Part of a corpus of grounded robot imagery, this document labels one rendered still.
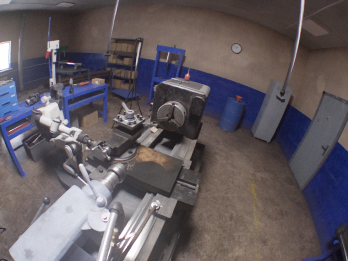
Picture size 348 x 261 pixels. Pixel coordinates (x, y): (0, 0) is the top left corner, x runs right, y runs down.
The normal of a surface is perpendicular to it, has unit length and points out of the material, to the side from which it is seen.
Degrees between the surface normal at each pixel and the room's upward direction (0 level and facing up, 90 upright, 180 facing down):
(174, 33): 90
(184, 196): 0
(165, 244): 0
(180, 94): 90
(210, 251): 0
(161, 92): 90
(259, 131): 90
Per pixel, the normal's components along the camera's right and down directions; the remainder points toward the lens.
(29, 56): 0.93, 0.32
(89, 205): 0.21, -0.86
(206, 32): -0.30, 0.40
